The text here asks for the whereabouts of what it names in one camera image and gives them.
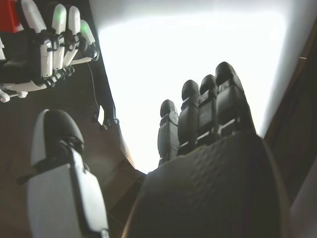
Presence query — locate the red number cube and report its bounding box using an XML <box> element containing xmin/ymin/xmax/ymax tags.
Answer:
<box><xmin>0</xmin><ymin>0</ymin><xmax>25</xmax><ymax>33</ymax></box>

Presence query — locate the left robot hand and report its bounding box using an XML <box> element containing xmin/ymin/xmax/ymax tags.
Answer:
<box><xmin>17</xmin><ymin>61</ymin><xmax>293</xmax><ymax>238</ymax></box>

